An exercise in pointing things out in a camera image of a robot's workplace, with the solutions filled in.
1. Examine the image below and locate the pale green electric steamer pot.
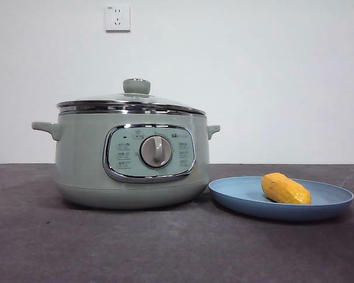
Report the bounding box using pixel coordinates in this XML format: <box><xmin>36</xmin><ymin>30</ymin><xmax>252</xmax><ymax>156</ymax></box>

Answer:
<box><xmin>31</xmin><ymin>108</ymin><xmax>221</xmax><ymax>210</ymax></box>

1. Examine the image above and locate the white wall socket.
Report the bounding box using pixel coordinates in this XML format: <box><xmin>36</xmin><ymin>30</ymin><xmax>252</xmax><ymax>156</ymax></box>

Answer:
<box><xmin>105</xmin><ymin>5</ymin><xmax>131</xmax><ymax>32</ymax></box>

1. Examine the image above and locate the glass lid with green knob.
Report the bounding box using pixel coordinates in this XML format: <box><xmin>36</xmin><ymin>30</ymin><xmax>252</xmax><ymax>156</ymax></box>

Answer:
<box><xmin>56</xmin><ymin>78</ymin><xmax>207</xmax><ymax>115</ymax></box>

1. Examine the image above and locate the blue round plate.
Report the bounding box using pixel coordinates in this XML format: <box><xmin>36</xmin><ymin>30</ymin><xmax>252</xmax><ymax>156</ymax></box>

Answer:
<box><xmin>208</xmin><ymin>176</ymin><xmax>354</xmax><ymax>222</ymax></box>

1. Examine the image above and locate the grey steamer control dial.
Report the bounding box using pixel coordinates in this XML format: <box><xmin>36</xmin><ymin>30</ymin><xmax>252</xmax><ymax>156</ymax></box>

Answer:
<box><xmin>139</xmin><ymin>136</ymin><xmax>173</xmax><ymax>168</ymax></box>

